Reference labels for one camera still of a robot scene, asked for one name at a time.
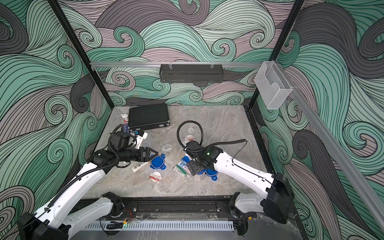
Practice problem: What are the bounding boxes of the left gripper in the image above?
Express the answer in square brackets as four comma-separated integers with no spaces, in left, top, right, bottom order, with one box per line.
[118,146,158,163]

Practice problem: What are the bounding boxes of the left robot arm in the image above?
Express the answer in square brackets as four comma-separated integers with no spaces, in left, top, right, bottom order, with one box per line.
[17,131,158,240]

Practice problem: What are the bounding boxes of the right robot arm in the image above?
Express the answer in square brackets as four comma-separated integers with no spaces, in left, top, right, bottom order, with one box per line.
[183,141,294,224]

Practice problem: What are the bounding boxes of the blue toothbrush packet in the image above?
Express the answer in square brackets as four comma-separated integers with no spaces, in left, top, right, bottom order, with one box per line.
[182,155,192,164]

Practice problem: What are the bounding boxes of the green toothpaste packet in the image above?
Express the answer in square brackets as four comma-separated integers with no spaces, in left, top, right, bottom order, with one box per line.
[173,164,192,179]

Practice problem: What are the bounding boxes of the white tube orange cap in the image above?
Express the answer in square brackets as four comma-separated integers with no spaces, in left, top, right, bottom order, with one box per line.
[132,163,148,173]

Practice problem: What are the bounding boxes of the clear round plastic cap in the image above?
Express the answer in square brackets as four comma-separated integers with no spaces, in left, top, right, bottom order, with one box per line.
[162,144,173,153]

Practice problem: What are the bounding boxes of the round red white packet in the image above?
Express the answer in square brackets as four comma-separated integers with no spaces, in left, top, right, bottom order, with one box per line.
[150,171,162,184]

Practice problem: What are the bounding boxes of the blue playing card box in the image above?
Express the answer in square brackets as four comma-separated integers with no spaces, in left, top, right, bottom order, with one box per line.
[122,125,130,133]

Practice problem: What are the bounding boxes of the black ribbed case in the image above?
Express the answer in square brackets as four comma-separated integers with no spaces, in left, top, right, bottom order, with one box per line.
[128,104,170,131]

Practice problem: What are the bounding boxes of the white pink small bottle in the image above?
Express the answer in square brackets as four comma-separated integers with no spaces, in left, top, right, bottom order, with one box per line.
[121,114,129,126]

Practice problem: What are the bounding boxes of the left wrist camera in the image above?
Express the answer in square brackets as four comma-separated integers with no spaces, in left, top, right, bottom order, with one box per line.
[134,130,149,149]

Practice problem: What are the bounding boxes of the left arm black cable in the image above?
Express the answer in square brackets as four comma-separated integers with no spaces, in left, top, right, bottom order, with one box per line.
[17,124,137,235]

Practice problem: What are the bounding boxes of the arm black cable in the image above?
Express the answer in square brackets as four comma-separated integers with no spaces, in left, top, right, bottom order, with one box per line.
[176,120,248,151]
[17,124,137,235]

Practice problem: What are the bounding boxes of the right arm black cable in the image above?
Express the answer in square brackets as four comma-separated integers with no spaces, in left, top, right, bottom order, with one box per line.
[176,120,248,151]

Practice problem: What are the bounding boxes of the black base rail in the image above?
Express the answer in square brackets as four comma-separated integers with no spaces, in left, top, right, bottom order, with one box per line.
[77,196,298,217]

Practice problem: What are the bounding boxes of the white perforated cable duct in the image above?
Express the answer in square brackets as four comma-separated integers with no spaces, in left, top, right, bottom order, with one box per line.
[83,220,235,231]

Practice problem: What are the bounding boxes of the black wall shelf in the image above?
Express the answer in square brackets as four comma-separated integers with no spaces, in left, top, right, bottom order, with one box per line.
[159,64,224,84]

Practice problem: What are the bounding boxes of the aluminium wall rail back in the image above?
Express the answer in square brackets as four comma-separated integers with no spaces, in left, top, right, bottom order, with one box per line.
[89,61,265,69]

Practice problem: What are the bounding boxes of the aluminium wall rail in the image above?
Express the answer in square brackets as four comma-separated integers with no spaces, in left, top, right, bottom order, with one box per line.
[276,62,384,230]
[89,61,265,69]

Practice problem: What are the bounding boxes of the clear acrylic wall holder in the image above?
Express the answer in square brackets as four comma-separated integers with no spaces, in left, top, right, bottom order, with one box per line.
[255,61,292,110]

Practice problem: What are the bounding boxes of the aluminium wall rail right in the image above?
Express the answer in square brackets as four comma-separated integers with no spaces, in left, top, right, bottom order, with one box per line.
[276,62,384,230]

